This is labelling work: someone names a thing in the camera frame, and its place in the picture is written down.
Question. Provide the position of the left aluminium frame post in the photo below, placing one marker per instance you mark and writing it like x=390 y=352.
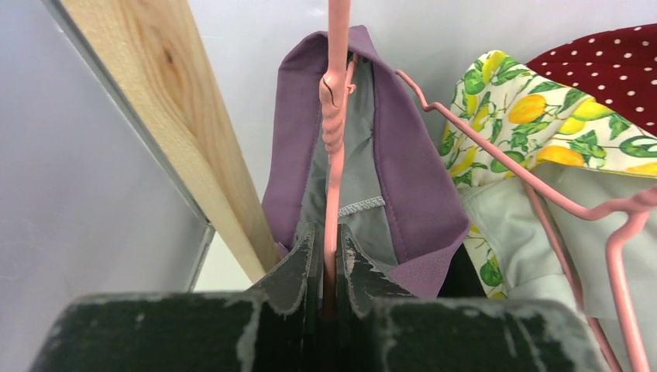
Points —
x=111 y=86

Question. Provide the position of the lemon print skirt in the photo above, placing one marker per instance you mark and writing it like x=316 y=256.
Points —
x=532 y=120

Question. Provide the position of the wooden clothes rack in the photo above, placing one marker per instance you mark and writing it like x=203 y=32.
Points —
x=154 y=52

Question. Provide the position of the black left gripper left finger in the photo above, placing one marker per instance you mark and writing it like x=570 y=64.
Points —
x=292 y=287

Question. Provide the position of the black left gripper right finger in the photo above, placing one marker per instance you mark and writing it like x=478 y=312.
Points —
x=361 y=281

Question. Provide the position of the purple pleated skirt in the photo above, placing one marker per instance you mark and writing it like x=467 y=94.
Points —
x=397 y=196

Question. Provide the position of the red polka dot skirt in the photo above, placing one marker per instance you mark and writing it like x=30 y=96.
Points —
x=617 y=67

